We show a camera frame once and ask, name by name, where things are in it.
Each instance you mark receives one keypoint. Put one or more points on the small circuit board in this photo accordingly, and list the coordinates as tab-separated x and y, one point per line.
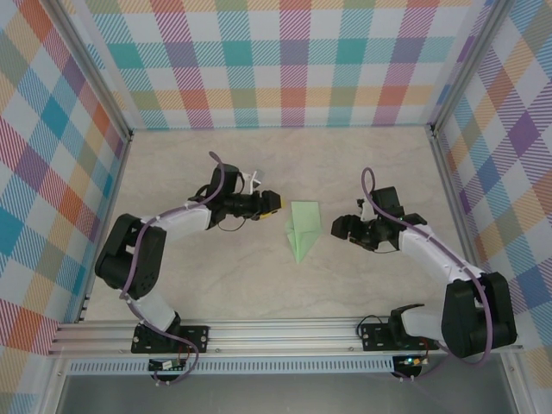
412	361
166	365

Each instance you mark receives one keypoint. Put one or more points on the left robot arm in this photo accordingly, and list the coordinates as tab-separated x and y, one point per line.
129	254

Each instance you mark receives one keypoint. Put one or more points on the aluminium corner post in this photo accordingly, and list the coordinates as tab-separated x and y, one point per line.
468	64
92	73

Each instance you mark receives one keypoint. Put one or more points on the aluminium frame leg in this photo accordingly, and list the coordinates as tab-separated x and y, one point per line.
517	384
52	388

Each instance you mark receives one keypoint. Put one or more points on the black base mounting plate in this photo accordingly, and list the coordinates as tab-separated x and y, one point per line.
375	336
196	338

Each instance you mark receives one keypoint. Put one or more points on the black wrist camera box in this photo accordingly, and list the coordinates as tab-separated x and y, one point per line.
388	200
226	179

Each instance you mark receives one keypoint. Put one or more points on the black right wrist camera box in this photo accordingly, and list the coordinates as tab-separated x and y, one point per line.
388	200

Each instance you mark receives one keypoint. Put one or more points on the light green paper sheet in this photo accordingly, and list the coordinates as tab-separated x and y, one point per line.
304	224

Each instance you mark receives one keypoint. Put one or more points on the slim aluminium table rail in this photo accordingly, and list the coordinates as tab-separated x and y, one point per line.
118	172
459	215

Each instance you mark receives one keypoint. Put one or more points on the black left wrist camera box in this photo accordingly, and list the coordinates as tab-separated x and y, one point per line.
226	179

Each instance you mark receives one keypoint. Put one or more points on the wide aluminium frame rail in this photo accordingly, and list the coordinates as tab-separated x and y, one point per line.
280	338

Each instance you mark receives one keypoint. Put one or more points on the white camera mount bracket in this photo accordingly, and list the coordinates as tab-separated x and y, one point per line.
365	211
259	177

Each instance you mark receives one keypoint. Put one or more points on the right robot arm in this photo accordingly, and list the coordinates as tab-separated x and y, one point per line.
474	319

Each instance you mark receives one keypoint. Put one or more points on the grey metal panel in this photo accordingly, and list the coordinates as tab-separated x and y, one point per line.
280	394

